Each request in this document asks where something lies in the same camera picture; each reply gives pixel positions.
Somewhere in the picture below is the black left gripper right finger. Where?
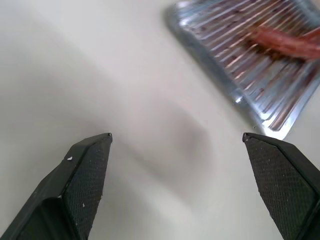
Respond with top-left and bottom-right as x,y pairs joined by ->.
242,132 -> 320,240

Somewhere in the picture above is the ribbed metal baking tray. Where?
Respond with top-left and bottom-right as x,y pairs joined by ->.
163,0 -> 320,141

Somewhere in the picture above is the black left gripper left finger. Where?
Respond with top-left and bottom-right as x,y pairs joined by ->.
0,132 -> 113,240

